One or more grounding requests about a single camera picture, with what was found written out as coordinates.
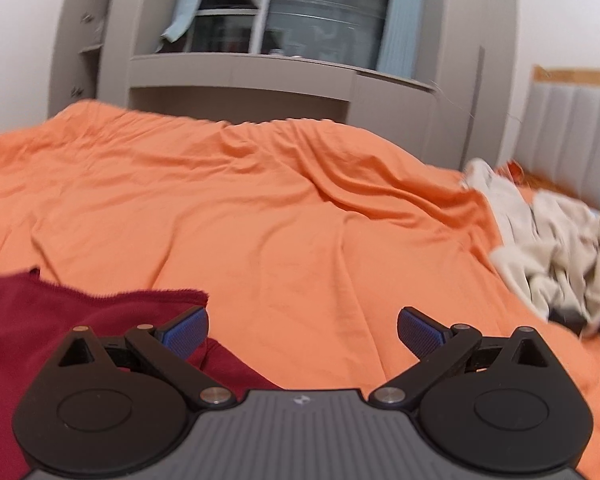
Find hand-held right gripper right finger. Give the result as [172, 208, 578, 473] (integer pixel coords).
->
[370, 306, 555, 409]

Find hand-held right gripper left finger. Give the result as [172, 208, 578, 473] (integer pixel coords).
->
[55, 306, 236, 409]

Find dark red long-sleeve shirt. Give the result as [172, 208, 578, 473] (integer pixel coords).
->
[0, 269, 284, 480]

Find small black object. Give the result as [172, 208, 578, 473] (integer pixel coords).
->
[549, 309, 585, 335]

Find orange bed blanket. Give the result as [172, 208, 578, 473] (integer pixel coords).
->
[0, 100, 600, 480]

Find cream crumpled garment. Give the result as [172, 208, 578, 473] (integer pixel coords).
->
[462, 158, 600, 336]

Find small orange cloth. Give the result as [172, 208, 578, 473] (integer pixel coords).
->
[499, 160, 527, 184]

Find grey padded headboard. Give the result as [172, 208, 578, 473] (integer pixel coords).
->
[510, 65, 600, 217]

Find grey built-in wardrobe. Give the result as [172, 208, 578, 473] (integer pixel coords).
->
[47, 0, 524, 172]

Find long light blue curtain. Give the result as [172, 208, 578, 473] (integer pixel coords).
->
[377, 0, 422, 79]

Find open grey wardrobe door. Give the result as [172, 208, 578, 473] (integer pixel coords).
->
[47, 0, 106, 107]

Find large window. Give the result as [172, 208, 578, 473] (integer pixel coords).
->
[180, 0, 397, 69]

